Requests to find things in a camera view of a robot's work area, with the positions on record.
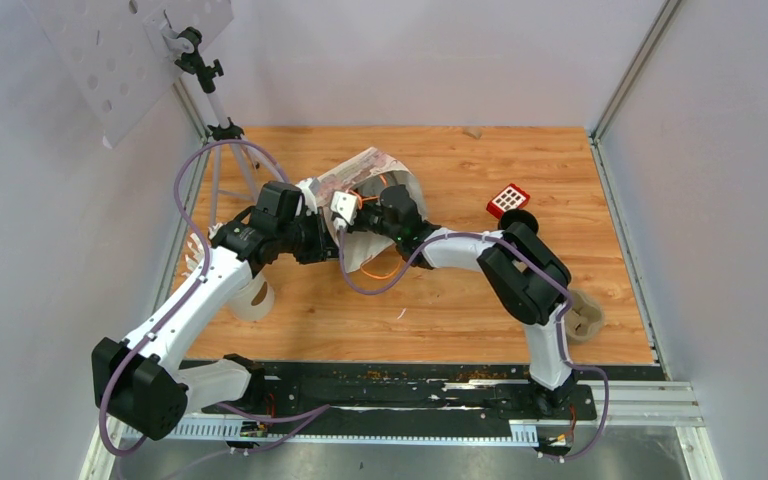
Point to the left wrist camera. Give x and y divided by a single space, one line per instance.
309 188

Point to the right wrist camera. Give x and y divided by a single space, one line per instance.
344 205

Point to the grey tripod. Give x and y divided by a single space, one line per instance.
218 99

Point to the cardboard cup carrier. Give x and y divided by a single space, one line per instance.
585 318

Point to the white perforated panel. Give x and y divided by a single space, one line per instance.
121 54

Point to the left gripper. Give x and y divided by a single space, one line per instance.
326 247

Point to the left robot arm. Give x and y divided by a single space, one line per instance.
139 380

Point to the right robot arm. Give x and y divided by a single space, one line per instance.
530 281

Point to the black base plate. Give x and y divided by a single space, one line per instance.
411 400

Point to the paper bag with orange handles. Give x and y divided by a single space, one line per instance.
366 174

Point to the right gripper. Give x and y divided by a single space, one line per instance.
356 226

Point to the white cup with paper sleeves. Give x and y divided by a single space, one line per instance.
249 304

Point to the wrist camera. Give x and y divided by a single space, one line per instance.
309 188
344 205

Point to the red box with white grid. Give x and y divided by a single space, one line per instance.
511 197

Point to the black cup stack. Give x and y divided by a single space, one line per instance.
510 217

